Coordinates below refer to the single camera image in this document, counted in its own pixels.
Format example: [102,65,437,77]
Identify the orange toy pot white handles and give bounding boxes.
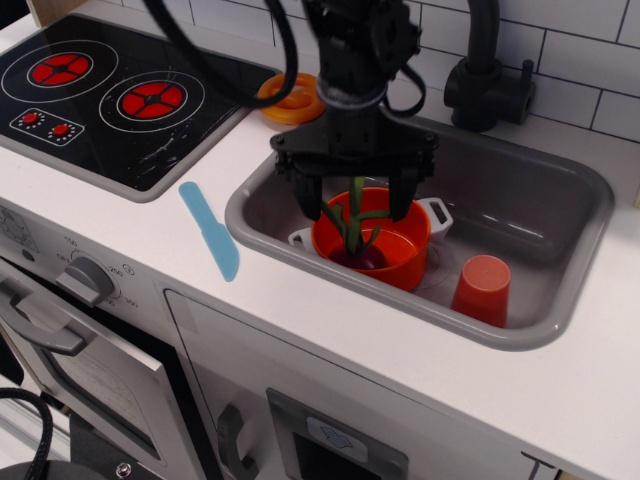
[288,197,453,291]

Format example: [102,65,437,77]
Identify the blue plastic toy knife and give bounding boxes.
[178,182,240,282]

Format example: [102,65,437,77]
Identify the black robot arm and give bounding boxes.
[271,1,438,221]

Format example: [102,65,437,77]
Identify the black toy stove top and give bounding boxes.
[0,13,281,204]

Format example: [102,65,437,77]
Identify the orange toy pretzel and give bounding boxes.
[261,73,326,125]

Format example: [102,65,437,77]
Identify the toy oven door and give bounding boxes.
[1,262,205,479]

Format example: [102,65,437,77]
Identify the purple toy beet green leaves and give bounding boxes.
[321,176,390,270]

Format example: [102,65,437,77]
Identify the black toy faucet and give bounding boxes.
[444,0,536,133]

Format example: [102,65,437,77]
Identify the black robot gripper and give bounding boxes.
[271,106,439,221]

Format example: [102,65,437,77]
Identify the grey oven knob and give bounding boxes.
[55,256,115,307]

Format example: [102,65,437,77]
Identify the white cabinet door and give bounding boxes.
[165,290,559,479]

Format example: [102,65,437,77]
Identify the grey plastic sink basin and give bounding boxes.
[225,118,614,351]

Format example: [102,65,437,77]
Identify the grey oven door handle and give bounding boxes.
[1,279,96,357]

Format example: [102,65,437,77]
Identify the grey cabinet door handle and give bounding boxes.
[217,404,259,480]

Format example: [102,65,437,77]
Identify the black braided cable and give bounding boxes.
[0,387,55,480]

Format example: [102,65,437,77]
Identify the orange plastic cup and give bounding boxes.
[451,255,511,328]

